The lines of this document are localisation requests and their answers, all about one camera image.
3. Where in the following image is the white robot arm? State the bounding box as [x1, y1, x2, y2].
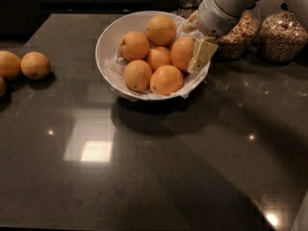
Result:
[183, 0, 308, 74]

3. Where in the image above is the white bowl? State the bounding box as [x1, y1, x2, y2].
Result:
[94, 11, 212, 102]

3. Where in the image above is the glass jar with grains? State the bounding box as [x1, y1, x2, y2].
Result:
[217, 5, 260, 61]
[258, 3, 308, 63]

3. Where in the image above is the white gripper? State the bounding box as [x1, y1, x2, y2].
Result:
[182, 0, 240, 74]

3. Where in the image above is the right glass jar with grains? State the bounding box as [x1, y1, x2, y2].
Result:
[258, 3, 308, 63]

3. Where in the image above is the centre small orange in bowl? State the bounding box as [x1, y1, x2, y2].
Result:
[146, 46, 171, 70]

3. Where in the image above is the white plastic liner in bowl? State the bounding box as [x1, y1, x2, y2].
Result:
[102, 17, 210, 101]

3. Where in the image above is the middle glass jar with grains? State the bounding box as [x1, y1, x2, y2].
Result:
[217, 5, 260, 61]

